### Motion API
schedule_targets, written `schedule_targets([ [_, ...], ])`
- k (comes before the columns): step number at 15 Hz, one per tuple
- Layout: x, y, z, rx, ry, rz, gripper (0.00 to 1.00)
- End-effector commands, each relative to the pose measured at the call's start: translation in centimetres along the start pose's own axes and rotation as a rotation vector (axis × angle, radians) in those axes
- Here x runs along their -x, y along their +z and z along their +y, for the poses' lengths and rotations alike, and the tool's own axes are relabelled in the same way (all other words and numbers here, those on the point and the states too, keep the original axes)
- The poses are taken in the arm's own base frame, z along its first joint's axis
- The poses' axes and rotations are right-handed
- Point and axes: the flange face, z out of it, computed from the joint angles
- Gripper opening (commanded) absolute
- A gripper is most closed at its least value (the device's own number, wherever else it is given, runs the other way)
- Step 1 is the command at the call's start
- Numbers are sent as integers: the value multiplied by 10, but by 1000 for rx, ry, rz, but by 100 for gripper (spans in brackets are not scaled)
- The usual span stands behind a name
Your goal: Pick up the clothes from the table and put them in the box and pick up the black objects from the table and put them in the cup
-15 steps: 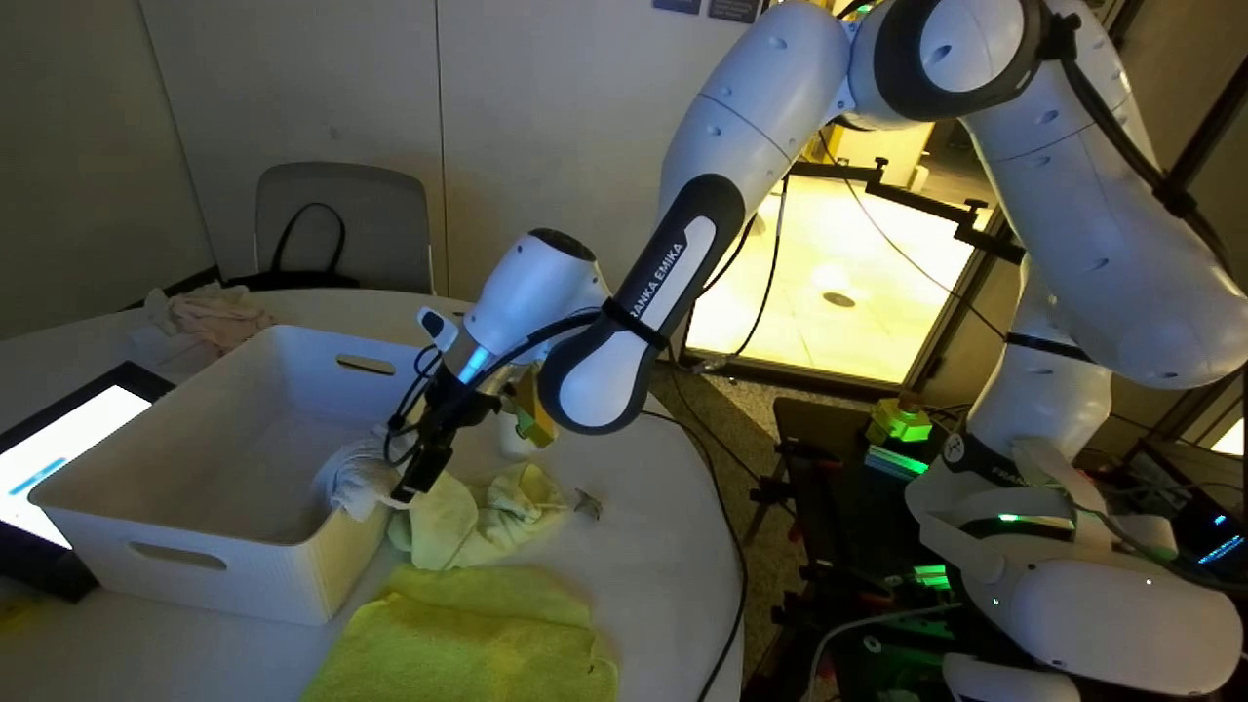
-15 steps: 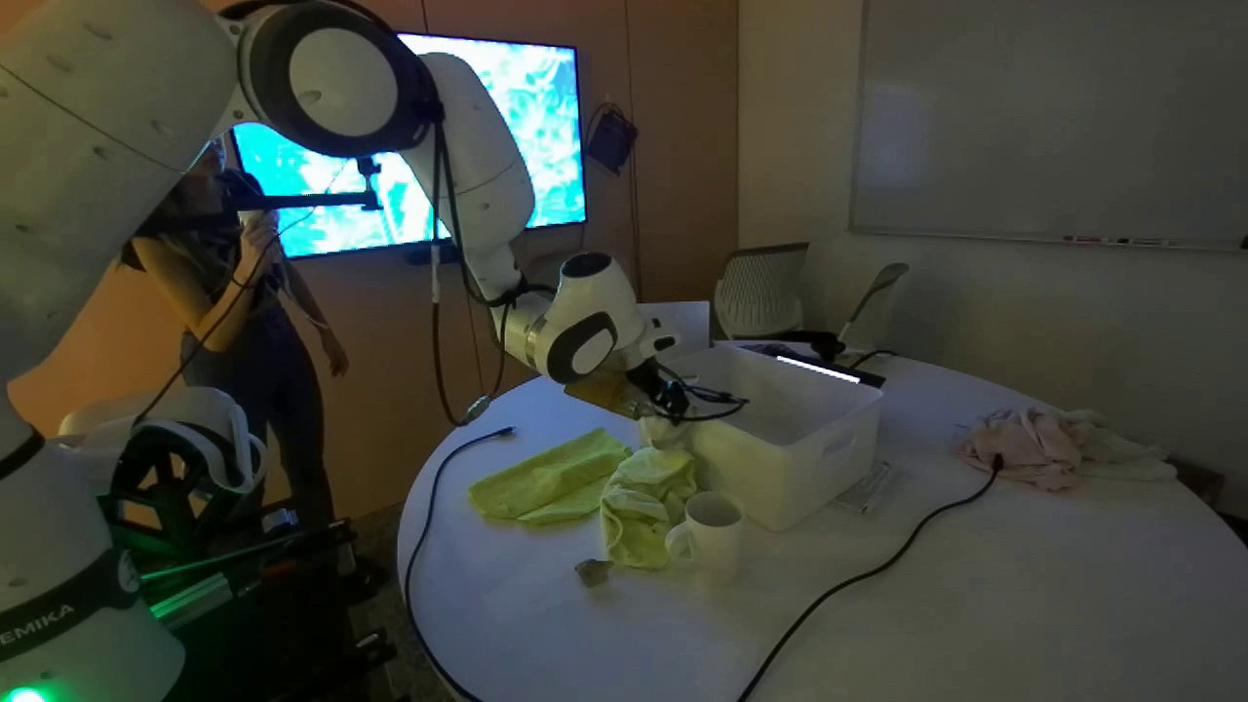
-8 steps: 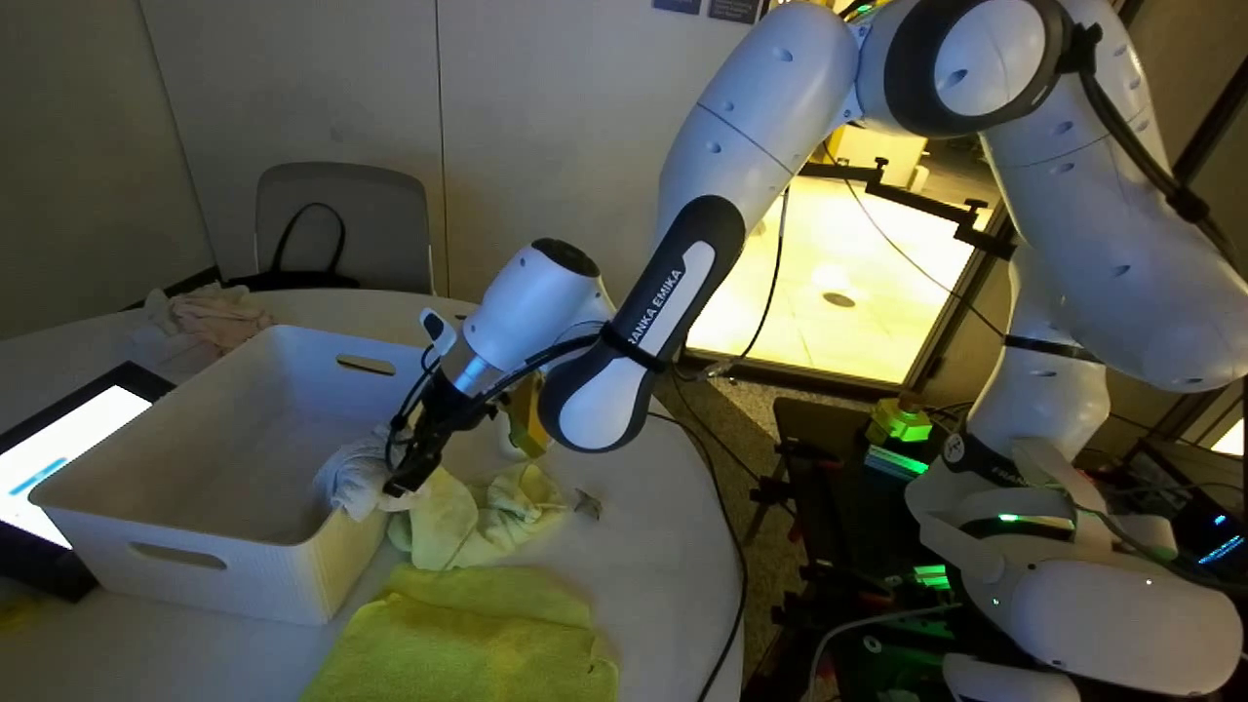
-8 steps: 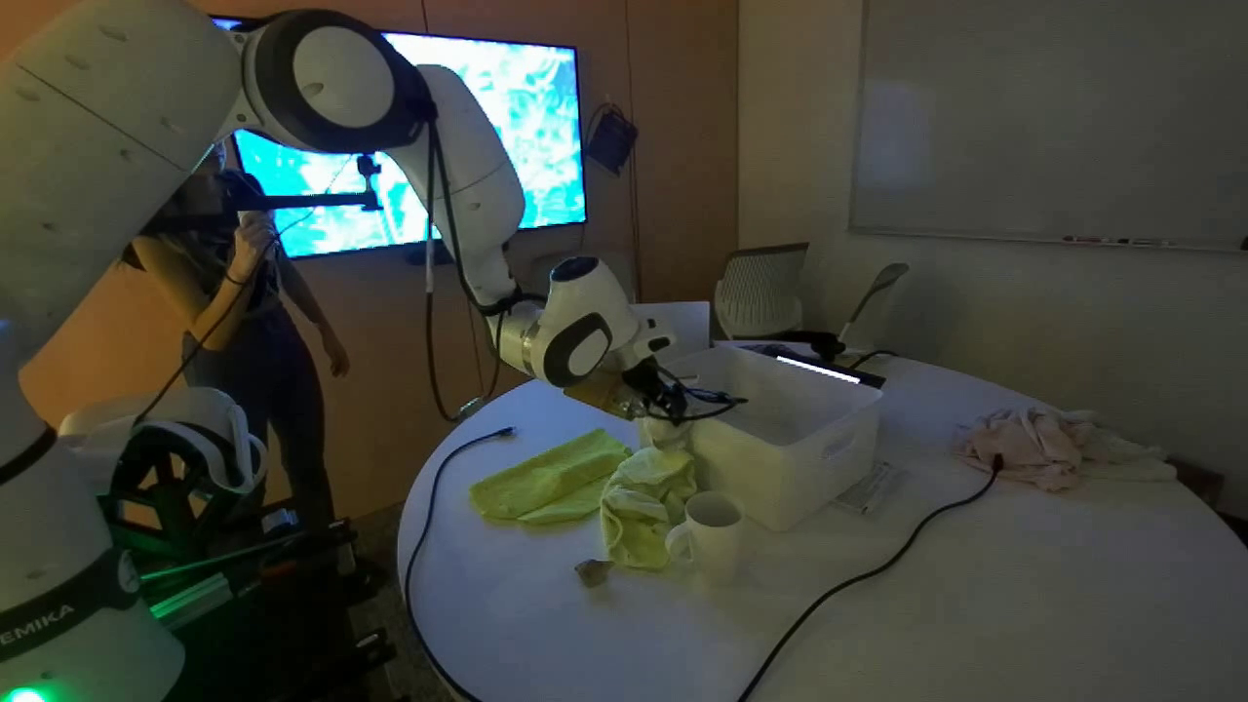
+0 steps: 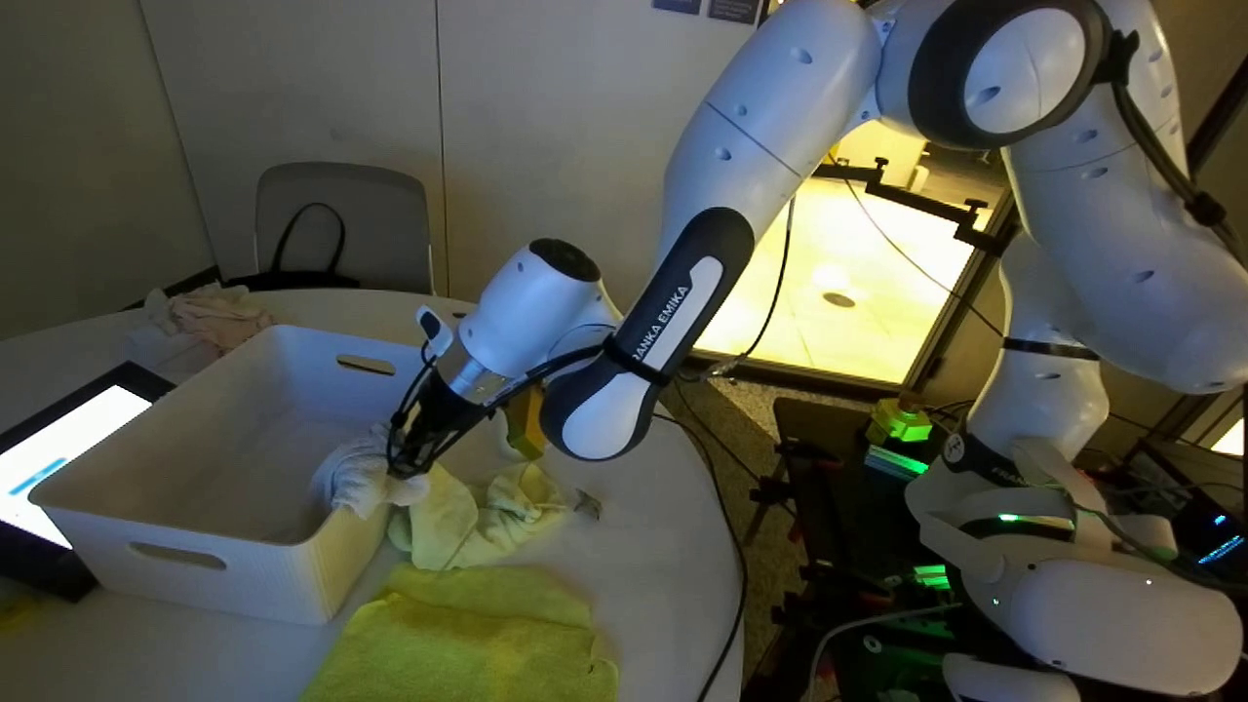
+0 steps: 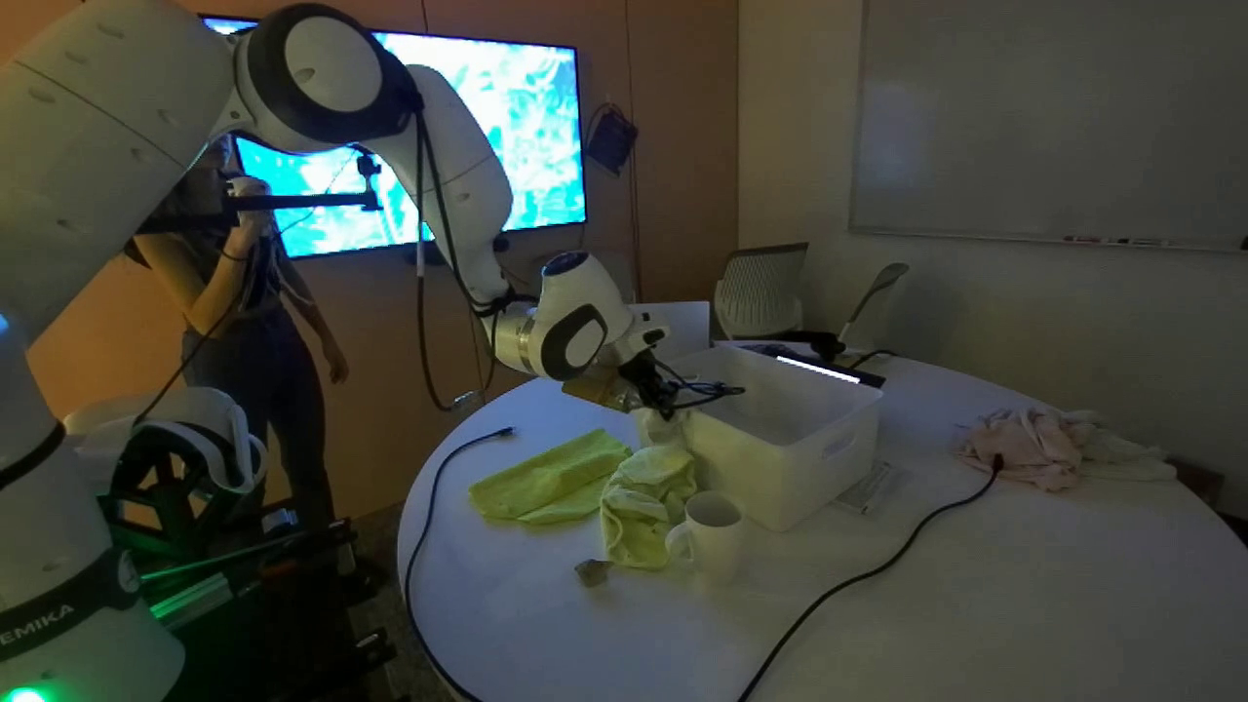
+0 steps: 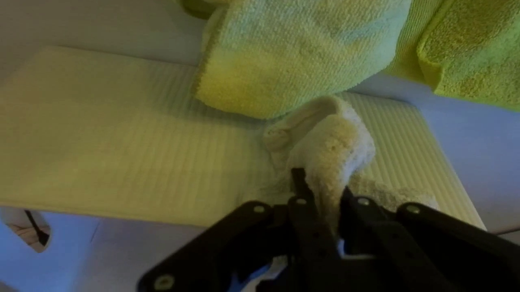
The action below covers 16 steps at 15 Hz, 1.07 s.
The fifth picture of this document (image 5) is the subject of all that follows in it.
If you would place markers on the pink crumpled cloth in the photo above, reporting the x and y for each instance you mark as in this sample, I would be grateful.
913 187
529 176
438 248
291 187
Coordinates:
217 315

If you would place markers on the black camera stand clamp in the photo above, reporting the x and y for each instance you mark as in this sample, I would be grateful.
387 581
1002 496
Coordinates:
975 224

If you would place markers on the wall poster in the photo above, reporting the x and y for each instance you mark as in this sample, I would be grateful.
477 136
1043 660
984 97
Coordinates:
735 9
674 3

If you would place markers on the black equipment cart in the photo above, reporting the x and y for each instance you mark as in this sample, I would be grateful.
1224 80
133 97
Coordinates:
821 521

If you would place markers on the tablet device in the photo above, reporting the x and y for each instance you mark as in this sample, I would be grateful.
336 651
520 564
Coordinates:
63 455

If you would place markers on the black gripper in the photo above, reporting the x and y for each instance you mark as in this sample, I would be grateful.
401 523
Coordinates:
434 417

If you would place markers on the yellow-green microfiber towel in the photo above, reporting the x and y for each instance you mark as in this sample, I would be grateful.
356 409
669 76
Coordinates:
470 635

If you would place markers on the small pale yellow cloth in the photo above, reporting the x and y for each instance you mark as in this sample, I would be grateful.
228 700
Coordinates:
453 521

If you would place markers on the white cloth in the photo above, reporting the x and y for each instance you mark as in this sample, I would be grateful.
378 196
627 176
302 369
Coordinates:
352 478

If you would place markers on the white plastic box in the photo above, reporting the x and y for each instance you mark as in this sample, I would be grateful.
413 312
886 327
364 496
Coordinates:
257 577

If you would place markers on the grey chair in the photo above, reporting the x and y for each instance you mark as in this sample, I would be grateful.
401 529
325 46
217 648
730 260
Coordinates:
391 221

